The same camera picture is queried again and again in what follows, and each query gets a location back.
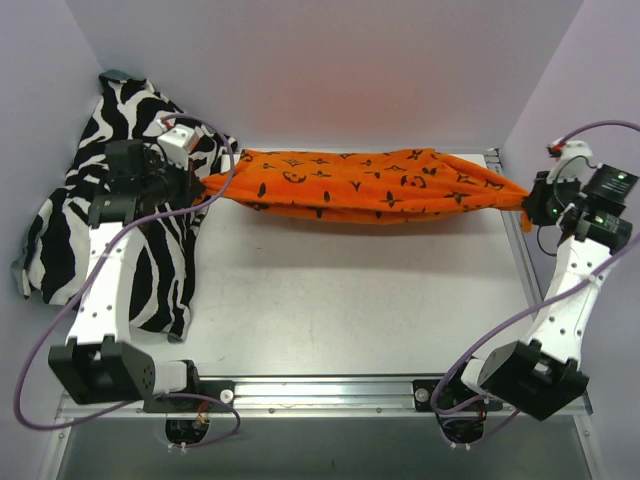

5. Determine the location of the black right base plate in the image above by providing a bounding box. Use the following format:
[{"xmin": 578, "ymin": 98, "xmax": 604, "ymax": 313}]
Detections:
[{"xmin": 412, "ymin": 379, "xmax": 503, "ymax": 412}]

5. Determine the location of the zebra print pillow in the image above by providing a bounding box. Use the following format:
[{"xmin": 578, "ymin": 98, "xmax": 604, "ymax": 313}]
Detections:
[{"xmin": 11, "ymin": 70, "xmax": 207, "ymax": 342}]

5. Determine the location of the aluminium mounting rail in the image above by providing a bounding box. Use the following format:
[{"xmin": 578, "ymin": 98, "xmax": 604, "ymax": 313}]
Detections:
[{"xmin": 55, "ymin": 372, "xmax": 594, "ymax": 420}]

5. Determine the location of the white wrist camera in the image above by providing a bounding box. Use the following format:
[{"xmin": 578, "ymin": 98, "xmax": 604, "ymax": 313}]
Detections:
[
  {"xmin": 157, "ymin": 119, "xmax": 199, "ymax": 171},
  {"xmin": 546, "ymin": 140, "xmax": 593, "ymax": 185}
]

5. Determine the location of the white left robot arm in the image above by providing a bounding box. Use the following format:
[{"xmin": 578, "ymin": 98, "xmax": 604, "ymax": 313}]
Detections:
[{"xmin": 48, "ymin": 130, "xmax": 202, "ymax": 411}]

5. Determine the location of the orange patterned pillowcase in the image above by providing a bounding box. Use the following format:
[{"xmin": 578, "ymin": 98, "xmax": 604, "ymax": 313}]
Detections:
[{"xmin": 201, "ymin": 148, "xmax": 529, "ymax": 225}]

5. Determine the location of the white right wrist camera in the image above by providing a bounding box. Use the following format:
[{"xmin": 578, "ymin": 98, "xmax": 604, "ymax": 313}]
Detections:
[{"xmin": 546, "ymin": 140, "xmax": 593, "ymax": 185}]

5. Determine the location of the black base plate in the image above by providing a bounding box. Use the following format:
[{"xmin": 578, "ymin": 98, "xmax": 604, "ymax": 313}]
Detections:
[
  {"xmin": 142, "ymin": 379, "xmax": 236, "ymax": 414},
  {"xmin": 412, "ymin": 379, "xmax": 503, "ymax": 412}
]

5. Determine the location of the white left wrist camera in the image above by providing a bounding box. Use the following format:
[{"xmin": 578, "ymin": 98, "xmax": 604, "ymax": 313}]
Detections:
[{"xmin": 157, "ymin": 119, "xmax": 199, "ymax": 171}]

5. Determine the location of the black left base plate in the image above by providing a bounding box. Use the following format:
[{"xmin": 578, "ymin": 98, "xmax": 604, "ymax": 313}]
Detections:
[{"xmin": 142, "ymin": 379, "xmax": 236, "ymax": 414}]

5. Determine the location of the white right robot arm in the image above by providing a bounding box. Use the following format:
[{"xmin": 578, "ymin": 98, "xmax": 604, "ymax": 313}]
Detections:
[{"xmin": 443, "ymin": 163, "xmax": 639, "ymax": 420}]

